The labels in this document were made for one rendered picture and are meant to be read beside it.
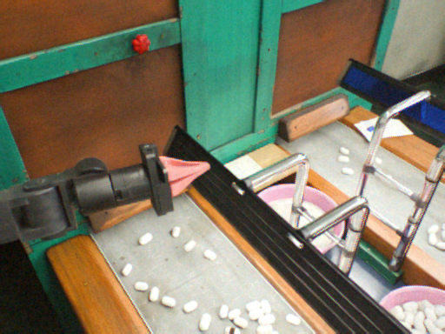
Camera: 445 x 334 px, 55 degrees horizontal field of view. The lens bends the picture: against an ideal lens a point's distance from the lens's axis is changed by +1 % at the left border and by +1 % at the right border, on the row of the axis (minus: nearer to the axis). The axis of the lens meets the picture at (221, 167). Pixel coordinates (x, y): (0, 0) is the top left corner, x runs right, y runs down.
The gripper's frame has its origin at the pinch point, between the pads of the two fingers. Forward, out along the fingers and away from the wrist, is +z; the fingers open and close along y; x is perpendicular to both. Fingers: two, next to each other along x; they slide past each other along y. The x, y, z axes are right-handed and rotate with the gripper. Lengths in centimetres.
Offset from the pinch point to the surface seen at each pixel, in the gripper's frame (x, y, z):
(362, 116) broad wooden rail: -67, 23, 81
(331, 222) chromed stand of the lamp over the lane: 7.9, 12.1, 18.1
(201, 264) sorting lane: -29.7, 38.4, 3.1
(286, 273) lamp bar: 8.9, 18.2, 8.7
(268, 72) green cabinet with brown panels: -54, -3, 38
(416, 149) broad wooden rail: -45, 31, 86
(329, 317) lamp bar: 17.5, 21.2, 11.0
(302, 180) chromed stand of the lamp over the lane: -10.3, 12.5, 23.1
